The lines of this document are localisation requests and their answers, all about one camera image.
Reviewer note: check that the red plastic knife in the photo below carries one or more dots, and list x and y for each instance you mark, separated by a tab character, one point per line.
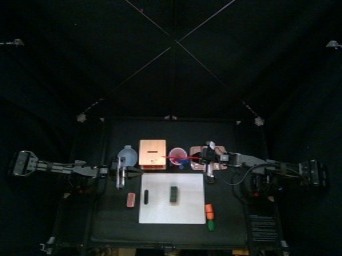
194	157

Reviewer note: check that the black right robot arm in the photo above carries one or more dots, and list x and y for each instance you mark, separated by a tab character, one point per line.
249	160

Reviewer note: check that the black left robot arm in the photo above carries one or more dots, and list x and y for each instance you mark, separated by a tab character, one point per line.
54	166

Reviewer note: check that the dark green sushi roll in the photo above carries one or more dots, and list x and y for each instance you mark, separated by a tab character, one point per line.
174	194

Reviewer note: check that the pink plastic tray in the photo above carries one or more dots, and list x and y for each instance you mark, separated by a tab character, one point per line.
194	166

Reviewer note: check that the blue plastic spoon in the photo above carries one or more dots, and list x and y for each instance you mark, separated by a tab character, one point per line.
183	164

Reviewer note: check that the silver metal utensil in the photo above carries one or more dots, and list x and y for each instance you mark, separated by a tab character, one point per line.
119	181

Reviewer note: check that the pale blue bowl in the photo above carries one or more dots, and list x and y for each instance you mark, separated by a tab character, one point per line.
129	155

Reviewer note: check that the red plastic cup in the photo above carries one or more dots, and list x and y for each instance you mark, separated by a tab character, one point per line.
178	152

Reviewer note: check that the light wooden box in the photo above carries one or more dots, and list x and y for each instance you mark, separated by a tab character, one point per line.
153	161

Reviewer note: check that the small black stick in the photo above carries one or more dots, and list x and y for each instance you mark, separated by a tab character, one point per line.
146	196

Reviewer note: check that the pink rectangular toy piece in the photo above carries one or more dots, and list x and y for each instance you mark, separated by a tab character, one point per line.
130	200

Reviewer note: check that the white cutting board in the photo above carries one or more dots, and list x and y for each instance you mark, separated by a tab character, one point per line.
187	210

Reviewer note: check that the green toy carrot top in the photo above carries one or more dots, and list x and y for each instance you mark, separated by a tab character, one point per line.
210	225

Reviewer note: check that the white printed label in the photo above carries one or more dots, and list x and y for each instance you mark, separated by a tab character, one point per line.
262	230

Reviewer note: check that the metal frame bracket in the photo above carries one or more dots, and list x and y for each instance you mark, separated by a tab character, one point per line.
333	44
18	42
170	117
80	117
259	121

